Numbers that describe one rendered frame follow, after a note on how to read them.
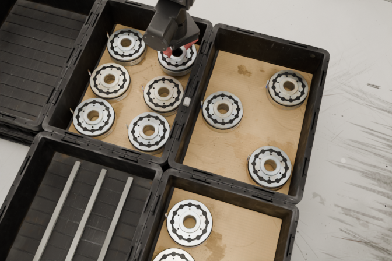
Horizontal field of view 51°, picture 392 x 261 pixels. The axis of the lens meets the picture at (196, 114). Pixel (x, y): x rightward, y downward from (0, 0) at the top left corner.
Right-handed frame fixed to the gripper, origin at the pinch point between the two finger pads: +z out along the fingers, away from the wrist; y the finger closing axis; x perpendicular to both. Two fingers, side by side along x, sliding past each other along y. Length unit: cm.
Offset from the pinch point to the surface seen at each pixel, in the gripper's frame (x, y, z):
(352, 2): 1, 65, 20
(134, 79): 0.7, -12.5, 6.0
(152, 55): 5.3, -5.0, 6.1
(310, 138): -37.0, 15.0, -3.8
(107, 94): -1.7, -20.7, 3.0
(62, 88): 0.9, -29.5, -4.2
